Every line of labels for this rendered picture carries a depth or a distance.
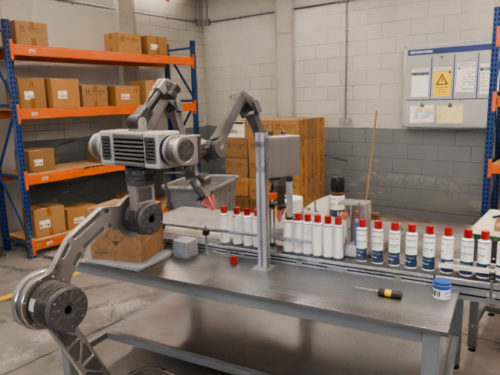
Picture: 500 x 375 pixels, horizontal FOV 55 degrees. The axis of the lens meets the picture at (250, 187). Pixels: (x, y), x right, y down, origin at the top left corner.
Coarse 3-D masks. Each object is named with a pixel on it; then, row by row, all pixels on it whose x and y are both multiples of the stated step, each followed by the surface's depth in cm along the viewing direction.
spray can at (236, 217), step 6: (234, 210) 254; (234, 216) 253; (240, 216) 254; (234, 222) 254; (240, 222) 255; (234, 228) 255; (240, 228) 255; (234, 234) 255; (234, 240) 256; (240, 240) 256
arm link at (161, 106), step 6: (162, 102) 259; (168, 102) 262; (156, 108) 255; (162, 108) 258; (168, 108) 266; (174, 108) 265; (156, 114) 254; (150, 120) 249; (156, 120) 252; (150, 126) 248
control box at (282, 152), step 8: (272, 136) 223; (280, 136) 222; (288, 136) 223; (296, 136) 225; (264, 144) 222; (272, 144) 220; (280, 144) 221; (288, 144) 223; (296, 144) 225; (272, 152) 220; (280, 152) 222; (288, 152) 224; (296, 152) 226; (272, 160) 221; (280, 160) 223; (288, 160) 225; (296, 160) 227; (272, 168) 221; (280, 168) 223; (288, 168) 225; (296, 168) 227; (272, 176) 222; (280, 176) 224
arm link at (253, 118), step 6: (252, 102) 233; (258, 102) 235; (258, 108) 235; (240, 114) 240; (246, 114) 241; (252, 114) 235; (258, 114) 238; (252, 120) 237; (258, 120) 238; (252, 126) 238; (258, 126) 238; (270, 180) 248
